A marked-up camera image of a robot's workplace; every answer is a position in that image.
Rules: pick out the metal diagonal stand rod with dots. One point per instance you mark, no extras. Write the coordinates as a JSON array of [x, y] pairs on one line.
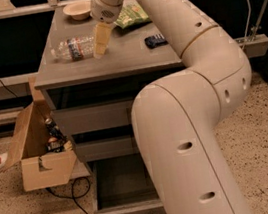
[[255, 28]]

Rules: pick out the dark blue snack bar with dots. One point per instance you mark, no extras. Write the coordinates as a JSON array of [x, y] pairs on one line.
[[154, 41]]

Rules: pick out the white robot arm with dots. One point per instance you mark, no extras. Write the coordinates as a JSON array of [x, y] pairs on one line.
[[174, 117]]

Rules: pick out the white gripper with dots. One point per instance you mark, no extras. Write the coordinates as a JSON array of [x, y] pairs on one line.
[[103, 12]]

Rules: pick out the open cardboard box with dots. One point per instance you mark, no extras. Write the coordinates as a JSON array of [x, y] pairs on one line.
[[40, 169]]

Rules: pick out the grey wooden drawer cabinet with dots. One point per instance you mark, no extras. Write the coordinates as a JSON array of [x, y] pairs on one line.
[[128, 65]]

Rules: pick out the grey top drawer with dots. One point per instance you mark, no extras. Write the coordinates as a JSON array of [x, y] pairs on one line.
[[78, 120]]

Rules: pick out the items inside cardboard box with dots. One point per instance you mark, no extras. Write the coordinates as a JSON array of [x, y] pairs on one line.
[[57, 142]]

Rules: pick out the grey middle drawer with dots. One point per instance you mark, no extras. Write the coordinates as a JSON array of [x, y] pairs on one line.
[[106, 148]]

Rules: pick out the clear plastic water bottle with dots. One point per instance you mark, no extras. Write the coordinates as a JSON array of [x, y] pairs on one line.
[[74, 49]]

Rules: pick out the beige bowl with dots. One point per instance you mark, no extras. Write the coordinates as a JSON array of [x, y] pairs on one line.
[[78, 11]]

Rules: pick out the green chip bag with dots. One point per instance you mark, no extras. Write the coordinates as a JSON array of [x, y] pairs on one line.
[[132, 14]]

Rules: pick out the grey open bottom drawer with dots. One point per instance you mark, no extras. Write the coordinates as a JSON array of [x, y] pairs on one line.
[[122, 185]]

